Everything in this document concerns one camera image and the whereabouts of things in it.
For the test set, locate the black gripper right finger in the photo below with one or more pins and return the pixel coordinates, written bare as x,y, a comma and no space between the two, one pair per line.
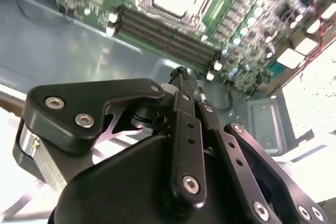
235,153

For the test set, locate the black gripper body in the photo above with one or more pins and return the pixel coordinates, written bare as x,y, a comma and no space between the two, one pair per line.
118,187

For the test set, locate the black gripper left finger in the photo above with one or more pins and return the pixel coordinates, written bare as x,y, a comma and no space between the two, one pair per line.
68,111

